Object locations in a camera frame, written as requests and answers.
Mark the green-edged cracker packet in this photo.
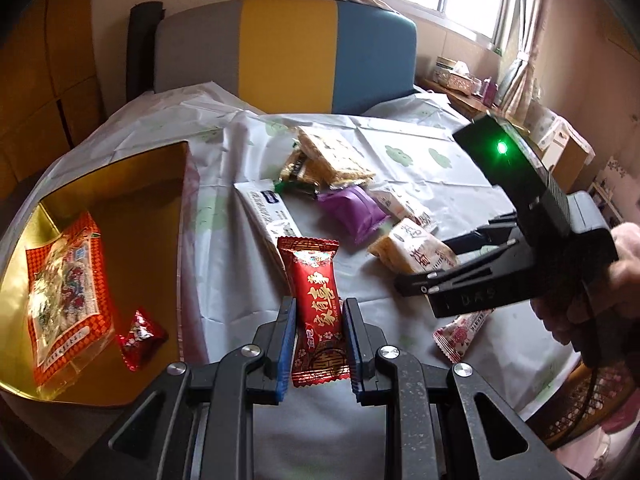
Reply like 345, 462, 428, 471
277, 149, 326, 197

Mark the long red snack packet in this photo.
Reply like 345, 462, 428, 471
276, 236, 351, 389

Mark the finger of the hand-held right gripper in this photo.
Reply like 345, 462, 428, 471
395, 240, 523, 297
442, 212, 518, 261

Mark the pink floral snack packet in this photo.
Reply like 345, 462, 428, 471
432, 307, 496, 363

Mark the cardboard box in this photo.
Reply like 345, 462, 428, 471
542, 115, 595, 186

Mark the wicker stool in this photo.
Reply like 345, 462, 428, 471
542, 365, 631, 448

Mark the wooden side desk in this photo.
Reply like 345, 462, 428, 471
417, 75, 501, 121

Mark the white rice cracker packet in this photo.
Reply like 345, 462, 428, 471
368, 217, 458, 276
370, 185, 433, 233

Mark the hanging beige curtain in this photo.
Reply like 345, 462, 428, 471
492, 0, 551, 116

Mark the clear-wrapped grainy snack packet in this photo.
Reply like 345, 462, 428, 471
295, 126, 376, 191

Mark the white cloud-print tablecloth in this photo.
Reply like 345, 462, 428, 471
30, 82, 596, 426

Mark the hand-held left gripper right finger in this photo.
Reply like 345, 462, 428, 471
342, 297, 576, 480

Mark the grey yellow blue chair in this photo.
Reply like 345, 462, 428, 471
152, 0, 418, 116

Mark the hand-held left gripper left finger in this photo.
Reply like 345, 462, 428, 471
67, 296, 297, 480

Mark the tissue box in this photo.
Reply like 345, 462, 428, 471
435, 57, 483, 96

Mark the orange-red patterned snack packet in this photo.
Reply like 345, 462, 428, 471
25, 211, 115, 387

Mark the small red candy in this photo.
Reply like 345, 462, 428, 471
116, 308, 169, 372

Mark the purple snack packet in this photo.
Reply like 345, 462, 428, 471
316, 185, 391, 245

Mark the dark red gold-lined box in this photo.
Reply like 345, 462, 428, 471
0, 141, 201, 406

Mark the long white packet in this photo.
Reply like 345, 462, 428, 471
233, 180, 303, 276

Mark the person's right hand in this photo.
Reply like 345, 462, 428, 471
535, 221, 640, 348

